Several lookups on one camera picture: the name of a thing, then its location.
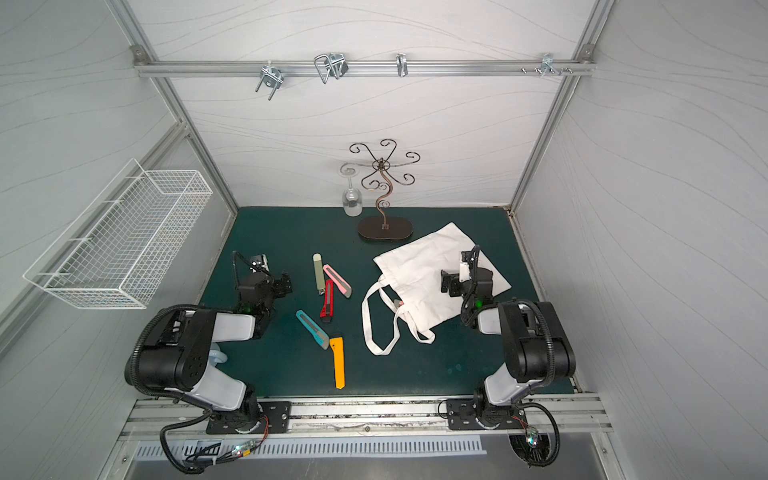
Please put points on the copper wire glass stand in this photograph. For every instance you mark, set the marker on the copper wire glass stand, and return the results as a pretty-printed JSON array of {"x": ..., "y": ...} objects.
[{"x": 385, "y": 227}]

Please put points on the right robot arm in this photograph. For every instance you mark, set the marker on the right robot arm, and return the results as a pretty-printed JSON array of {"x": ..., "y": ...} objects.
[{"x": 535, "y": 347}]

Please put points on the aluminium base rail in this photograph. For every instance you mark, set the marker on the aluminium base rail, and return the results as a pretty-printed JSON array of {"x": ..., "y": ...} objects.
[{"x": 427, "y": 415}]

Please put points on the orange utility knife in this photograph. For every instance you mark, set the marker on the orange utility knife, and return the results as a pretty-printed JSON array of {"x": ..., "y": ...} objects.
[{"x": 337, "y": 347}]

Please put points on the white wire basket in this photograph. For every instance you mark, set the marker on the white wire basket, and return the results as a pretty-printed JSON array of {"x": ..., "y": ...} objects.
[{"x": 115, "y": 254}]

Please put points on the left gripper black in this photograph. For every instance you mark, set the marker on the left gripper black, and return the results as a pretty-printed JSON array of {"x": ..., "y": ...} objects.
[{"x": 276, "y": 285}]

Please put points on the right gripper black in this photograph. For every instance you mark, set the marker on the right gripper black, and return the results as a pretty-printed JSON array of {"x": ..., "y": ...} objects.
[{"x": 455, "y": 282}]

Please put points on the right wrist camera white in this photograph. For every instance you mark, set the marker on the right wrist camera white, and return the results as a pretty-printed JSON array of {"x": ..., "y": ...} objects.
[{"x": 466, "y": 265}]

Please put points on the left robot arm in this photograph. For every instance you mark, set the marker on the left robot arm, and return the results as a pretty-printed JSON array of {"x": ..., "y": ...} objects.
[{"x": 173, "y": 356}]

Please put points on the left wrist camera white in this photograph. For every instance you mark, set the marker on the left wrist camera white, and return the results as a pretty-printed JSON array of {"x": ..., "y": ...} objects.
[{"x": 259, "y": 263}]

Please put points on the white cloth tote pouch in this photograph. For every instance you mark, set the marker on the white cloth tote pouch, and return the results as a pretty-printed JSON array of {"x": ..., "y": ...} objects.
[{"x": 410, "y": 286}]

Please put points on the olive green art knife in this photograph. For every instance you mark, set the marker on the olive green art knife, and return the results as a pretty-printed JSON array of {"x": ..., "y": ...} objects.
[{"x": 319, "y": 273}]

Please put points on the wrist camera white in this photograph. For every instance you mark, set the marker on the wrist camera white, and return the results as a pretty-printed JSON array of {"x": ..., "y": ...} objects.
[
  {"x": 259, "y": 263},
  {"x": 466, "y": 265}
]

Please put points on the aluminium top rail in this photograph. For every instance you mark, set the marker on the aluminium top rail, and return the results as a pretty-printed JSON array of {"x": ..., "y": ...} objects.
[{"x": 266, "y": 77}]

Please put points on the clear wine glass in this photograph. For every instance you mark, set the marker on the clear wine glass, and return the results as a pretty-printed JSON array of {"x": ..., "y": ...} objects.
[{"x": 351, "y": 198}]

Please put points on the teal utility knife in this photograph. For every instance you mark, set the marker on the teal utility knife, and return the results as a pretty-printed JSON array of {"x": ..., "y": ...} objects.
[{"x": 318, "y": 334}]

